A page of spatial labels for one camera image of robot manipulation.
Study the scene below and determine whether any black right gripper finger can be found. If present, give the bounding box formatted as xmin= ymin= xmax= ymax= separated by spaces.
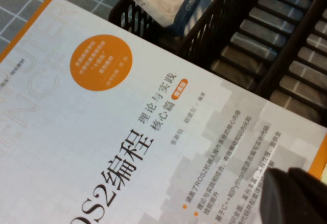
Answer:
xmin=258 ymin=166 xmax=327 ymax=224

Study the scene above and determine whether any white orange-edged ROS2 book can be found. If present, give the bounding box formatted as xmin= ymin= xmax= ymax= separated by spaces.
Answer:
xmin=0 ymin=0 xmax=327 ymax=224

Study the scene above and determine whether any white car suspension book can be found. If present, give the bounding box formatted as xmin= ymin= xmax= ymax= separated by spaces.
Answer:
xmin=109 ymin=0 xmax=218 ymax=34

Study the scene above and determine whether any black plastic book stand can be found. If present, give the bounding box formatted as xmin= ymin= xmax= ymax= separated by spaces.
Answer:
xmin=108 ymin=0 xmax=327 ymax=130

